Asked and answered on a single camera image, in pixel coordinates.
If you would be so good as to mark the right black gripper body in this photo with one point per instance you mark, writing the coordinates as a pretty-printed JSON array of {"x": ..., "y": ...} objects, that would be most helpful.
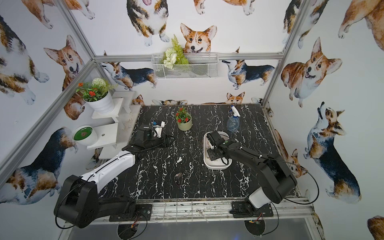
[{"x": 212, "y": 153}]

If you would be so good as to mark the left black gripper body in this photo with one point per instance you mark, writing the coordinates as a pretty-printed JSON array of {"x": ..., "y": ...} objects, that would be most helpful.
[{"x": 162, "y": 140}]

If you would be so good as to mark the white storage box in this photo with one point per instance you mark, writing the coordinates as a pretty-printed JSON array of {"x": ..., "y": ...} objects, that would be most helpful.
[{"x": 216, "y": 164}]

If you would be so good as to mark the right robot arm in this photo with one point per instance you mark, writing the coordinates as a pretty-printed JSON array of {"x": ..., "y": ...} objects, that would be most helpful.
[{"x": 275, "y": 178}]

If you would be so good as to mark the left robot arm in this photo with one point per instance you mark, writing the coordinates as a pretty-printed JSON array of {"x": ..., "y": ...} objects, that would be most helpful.
[{"x": 79, "y": 202}]

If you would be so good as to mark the blue spray bottle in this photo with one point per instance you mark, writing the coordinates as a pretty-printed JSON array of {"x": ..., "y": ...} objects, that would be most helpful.
[{"x": 233, "y": 123}]

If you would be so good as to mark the white stepped shelf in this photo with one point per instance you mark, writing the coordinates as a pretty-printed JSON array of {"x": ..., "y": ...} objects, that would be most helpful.
[{"x": 115, "y": 136}]

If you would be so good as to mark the small green pot red flowers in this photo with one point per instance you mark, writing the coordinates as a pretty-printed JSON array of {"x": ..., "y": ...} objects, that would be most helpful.
[{"x": 184, "y": 119}]

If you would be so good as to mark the white bowl green top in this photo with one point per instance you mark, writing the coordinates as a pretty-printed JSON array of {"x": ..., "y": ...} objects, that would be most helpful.
[{"x": 85, "y": 135}]

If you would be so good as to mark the large white pot plant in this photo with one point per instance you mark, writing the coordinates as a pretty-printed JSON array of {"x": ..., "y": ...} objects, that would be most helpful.
[{"x": 97, "y": 94}]

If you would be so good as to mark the fern and white flowers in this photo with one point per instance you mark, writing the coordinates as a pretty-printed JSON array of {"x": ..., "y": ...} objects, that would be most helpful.
[{"x": 174, "y": 55}]

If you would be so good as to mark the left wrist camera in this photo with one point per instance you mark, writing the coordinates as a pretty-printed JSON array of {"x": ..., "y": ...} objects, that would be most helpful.
[{"x": 158, "y": 127}]

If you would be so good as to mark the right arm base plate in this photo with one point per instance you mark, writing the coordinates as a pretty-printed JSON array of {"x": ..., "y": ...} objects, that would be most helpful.
[{"x": 247, "y": 210}]

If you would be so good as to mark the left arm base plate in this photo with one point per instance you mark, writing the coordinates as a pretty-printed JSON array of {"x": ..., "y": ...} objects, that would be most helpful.
[{"x": 141, "y": 212}]

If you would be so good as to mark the white wire wall basket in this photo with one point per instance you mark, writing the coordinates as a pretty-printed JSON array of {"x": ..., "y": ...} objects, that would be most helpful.
[{"x": 197, "y": 66}]

